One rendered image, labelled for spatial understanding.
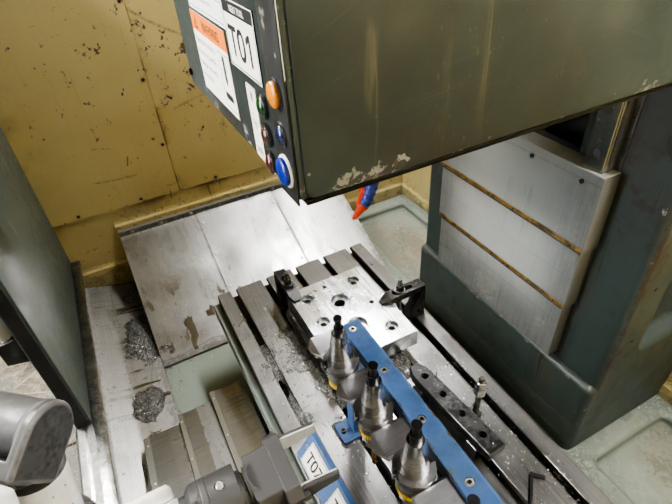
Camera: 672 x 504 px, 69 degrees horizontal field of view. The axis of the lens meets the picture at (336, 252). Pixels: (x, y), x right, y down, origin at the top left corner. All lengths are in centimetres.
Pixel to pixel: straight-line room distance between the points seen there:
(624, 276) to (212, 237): 140
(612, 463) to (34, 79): 198
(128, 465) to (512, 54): 134
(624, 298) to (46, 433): 106
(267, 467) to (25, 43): 139
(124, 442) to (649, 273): 136
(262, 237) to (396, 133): 146
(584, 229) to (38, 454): 101
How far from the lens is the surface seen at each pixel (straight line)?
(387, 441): 79
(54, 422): 84
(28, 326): 124
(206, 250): 193
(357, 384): 85
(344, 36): 46
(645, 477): 164
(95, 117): 182
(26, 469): 82
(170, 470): 143
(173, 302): 184
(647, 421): 170
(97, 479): 139
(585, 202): 108
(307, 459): 111
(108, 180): 191
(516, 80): 61
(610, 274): 117
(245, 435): 138
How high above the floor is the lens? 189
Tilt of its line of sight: 38 degrees down
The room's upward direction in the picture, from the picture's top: 4 degrees counter-clockwise
